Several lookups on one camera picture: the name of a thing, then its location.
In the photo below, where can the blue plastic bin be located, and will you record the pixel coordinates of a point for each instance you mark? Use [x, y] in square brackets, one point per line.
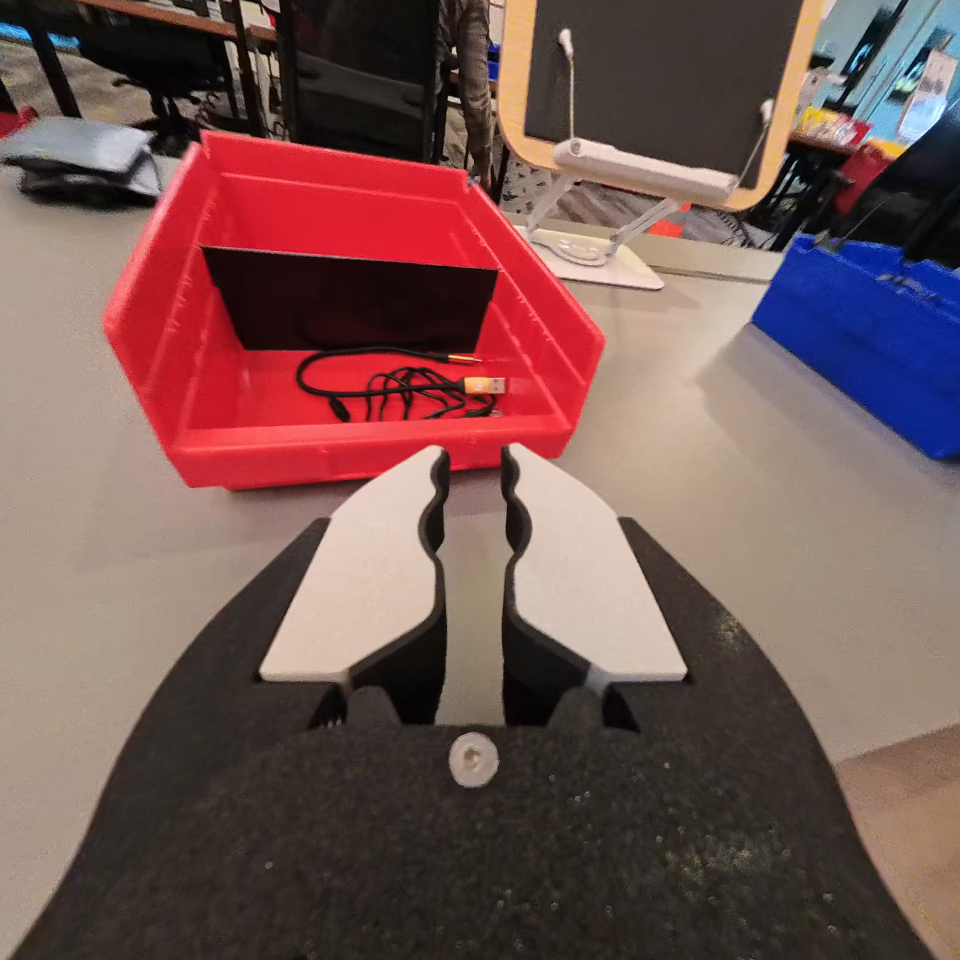
[870, 345]

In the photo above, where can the red plastic bin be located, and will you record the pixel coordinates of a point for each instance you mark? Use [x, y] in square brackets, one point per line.
[165, 330]

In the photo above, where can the white folding stand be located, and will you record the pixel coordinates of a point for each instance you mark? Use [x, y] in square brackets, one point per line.
[600, 255]

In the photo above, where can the grey pouch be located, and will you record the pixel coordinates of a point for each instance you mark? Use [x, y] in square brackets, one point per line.
[83, 158]

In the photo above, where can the grey desk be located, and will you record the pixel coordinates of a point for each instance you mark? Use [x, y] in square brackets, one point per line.
[750, 495]

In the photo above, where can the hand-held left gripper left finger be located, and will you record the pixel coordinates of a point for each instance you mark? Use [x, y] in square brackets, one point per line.
[353, 600]

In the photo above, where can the black office chair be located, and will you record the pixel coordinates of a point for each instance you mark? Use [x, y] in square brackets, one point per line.
[360, 68]

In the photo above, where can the orange traffic cone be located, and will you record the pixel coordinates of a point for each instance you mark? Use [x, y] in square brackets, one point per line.
[665, 228]

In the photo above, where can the black divider in red bin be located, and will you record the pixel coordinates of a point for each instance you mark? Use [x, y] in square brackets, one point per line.
[353, 300]

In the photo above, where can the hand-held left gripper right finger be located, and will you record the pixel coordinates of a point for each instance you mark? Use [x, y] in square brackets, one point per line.
[596, 600]

